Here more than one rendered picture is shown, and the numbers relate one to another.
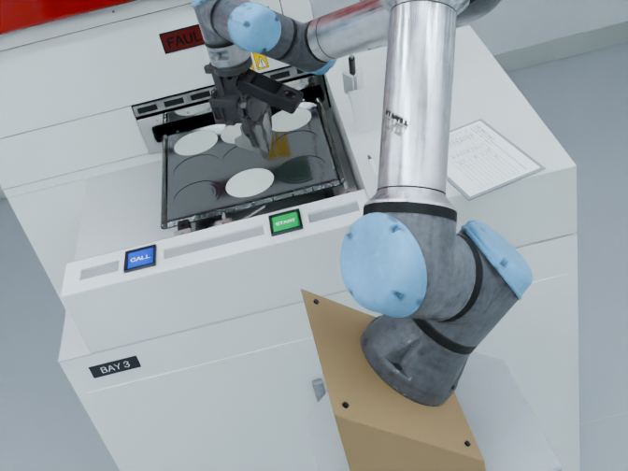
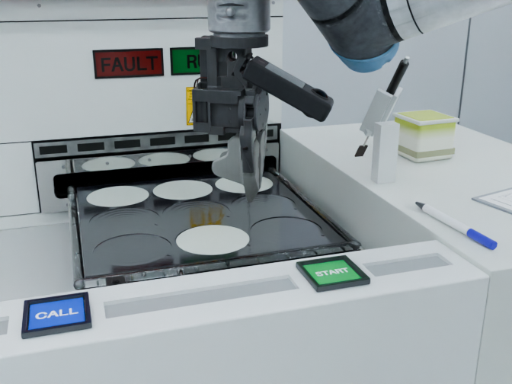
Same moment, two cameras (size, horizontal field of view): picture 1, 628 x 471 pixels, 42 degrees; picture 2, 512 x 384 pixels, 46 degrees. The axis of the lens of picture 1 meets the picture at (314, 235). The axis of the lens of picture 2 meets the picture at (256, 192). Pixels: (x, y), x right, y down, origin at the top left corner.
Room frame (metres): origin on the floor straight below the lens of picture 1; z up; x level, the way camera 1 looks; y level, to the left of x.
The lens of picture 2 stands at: (0.68, 0.28, 1.24)
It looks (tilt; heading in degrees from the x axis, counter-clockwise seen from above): 20 degrees down; 342
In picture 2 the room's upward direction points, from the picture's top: straight up
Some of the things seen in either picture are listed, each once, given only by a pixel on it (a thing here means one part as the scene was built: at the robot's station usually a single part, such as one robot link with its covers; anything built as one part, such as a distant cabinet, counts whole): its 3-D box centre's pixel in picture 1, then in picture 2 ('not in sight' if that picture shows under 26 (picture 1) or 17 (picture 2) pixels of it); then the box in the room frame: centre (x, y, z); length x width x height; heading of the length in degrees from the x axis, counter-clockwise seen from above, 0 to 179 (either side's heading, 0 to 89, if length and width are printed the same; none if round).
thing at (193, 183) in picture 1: (246, 156); (196, 212); (1.53, 0.10, 0.90); 0.34 x 0.34 x 0.01; 89
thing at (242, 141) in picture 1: (249, 142); (234, 169); (1.39, 0.08, 1.01); 0.06 x 0.03 x 0.09; 59
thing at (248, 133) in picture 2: (250, 124); (248, 137); (1.37, 0.06, 1.05); 0.05 x 0.02 x 0.09; 149
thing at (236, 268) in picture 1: (226, 271); (209, 358); (1.17, 0.17, 0.89); 0.55 x 0.09 x 0.14; 89
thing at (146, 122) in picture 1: (234, 113); (164, 175); (1.74, 0.11, 0.89); 0.44 x 0.02 x 0.10; 89
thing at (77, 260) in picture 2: (164, 178); (74, 228); (1.53, 0.28, 0.90); 0.37 x 0.01 x 0.01; 179
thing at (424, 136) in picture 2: not in sight; (423, 136); (1.49, -0.27, 1.00); 0.07 x 0.07 x 0.07; 3
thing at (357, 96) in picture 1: (356, 96); (380, 132); (1.42, -0.15, 1.03); 0.06 x 0.04 x 0.13; 179
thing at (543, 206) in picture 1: (433, 136); (450, 210); (1.43, -0.29, 0.89); 0.62 x 0.35 x 0.14; 179
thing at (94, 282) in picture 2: (253, 204); (227, 264); (1.35, 0.10, 0.90); 0.38 x 0.01 x 0.01; 89
